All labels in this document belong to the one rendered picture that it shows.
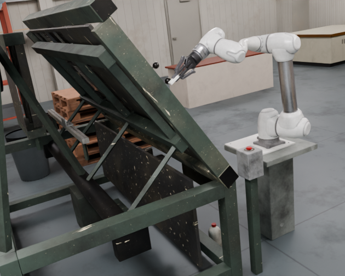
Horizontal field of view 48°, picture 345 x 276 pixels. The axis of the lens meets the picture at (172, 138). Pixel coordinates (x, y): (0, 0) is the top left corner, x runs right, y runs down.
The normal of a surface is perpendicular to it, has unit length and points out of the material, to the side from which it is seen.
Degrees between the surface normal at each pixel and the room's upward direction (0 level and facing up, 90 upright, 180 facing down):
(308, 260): 0
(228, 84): 90
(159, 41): 90
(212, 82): 90
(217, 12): 90
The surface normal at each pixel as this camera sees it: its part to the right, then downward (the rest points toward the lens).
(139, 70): 0.47, 0.22
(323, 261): -0.12, -0.94
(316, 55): -0.87, 0.26
